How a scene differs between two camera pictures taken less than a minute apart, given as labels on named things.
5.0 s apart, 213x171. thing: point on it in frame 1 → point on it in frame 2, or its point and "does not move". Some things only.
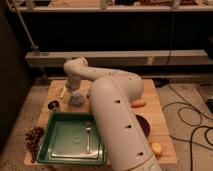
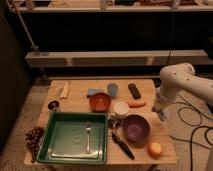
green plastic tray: x=72 y=137 does not move
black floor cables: x=205 y=134 does not move
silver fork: x=88 y=128 does not move
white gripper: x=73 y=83 → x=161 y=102
